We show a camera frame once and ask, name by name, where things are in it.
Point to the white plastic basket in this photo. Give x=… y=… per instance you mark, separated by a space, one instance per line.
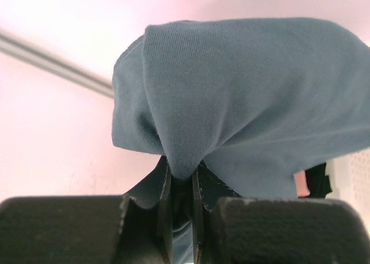
x=349 y=178

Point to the left aluminium frame post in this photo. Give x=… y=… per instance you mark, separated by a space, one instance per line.
x=29 y=53

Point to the pink folded t shirt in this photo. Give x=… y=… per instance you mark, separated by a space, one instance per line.
x=301 y=185

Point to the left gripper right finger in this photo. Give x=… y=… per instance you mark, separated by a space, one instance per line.
x=228 y=228

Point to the blue-grey t shirt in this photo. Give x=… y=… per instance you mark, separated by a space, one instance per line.
x=257 y=100

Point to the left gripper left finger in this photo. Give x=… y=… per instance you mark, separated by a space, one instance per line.
x=135 y=227

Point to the black folded t shirt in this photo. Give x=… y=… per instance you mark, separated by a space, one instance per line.
x=318 y=182

